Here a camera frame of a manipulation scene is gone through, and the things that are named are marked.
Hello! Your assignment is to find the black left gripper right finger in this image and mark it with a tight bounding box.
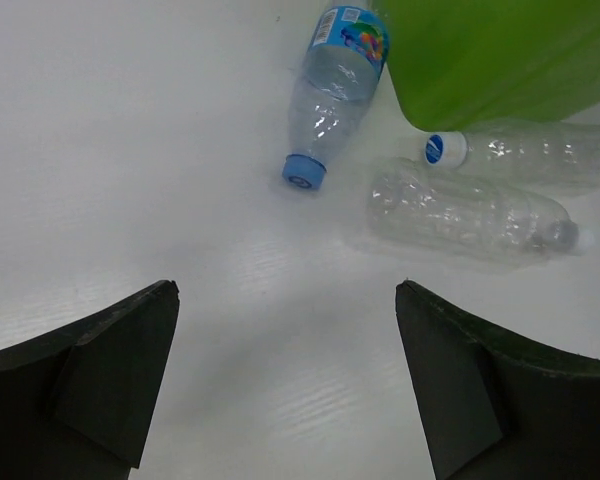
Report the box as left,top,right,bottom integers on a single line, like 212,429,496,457
395,280,600,479

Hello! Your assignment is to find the blue cap water bottle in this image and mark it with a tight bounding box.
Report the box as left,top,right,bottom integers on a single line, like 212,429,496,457
282,1,390,191

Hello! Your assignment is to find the green plastic bin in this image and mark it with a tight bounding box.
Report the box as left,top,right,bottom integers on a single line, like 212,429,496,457
373,0,600,131

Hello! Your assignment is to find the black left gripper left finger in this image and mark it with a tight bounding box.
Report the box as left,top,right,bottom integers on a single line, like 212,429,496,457
0,280,179,479

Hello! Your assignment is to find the large clear crushed bottle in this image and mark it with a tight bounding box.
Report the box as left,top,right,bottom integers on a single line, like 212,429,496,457
366,159,594,264

